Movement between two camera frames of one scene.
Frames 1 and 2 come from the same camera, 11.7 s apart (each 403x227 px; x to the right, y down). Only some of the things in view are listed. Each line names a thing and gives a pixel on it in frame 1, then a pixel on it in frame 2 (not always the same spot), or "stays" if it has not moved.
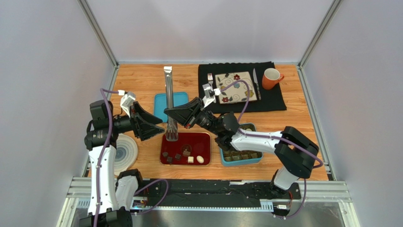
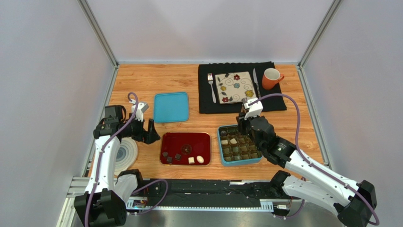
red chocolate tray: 191,149 stays
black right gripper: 195,112 -> 244,121
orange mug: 271,76 stays
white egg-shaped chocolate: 200,159 stays
